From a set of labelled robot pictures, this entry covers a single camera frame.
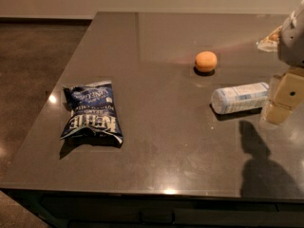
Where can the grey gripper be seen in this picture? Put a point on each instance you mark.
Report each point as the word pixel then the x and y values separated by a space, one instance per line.
pixel 292 42

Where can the blue plastic water bottle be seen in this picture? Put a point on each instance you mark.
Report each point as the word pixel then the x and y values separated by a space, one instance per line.
pixel 239 98

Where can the blue chip bag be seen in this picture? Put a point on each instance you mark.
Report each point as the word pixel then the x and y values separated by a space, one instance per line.
pixel 93 113

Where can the crumpled snack wrapper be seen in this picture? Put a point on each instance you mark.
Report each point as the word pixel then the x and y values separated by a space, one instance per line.
pixel 270 42

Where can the orange fruit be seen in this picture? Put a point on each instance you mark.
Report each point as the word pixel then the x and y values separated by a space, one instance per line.
pixel 206 61

